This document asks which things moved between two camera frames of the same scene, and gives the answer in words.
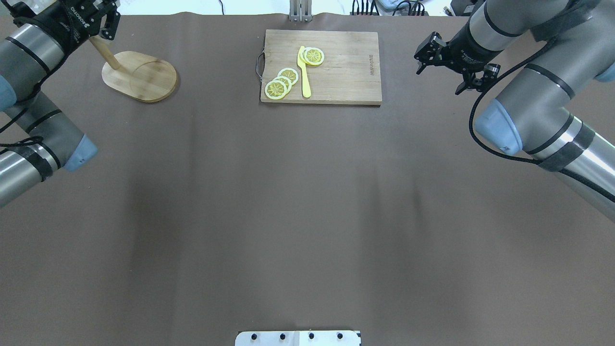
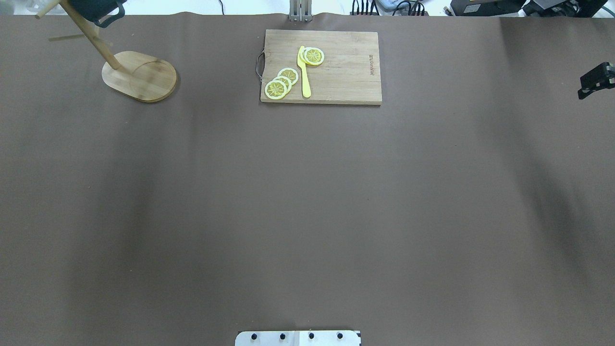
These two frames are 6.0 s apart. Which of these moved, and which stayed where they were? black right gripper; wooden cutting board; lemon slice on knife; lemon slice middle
Moved: black right gripper
Stayed: lemon slice middle; wooden cutting board; lemon slice on knife
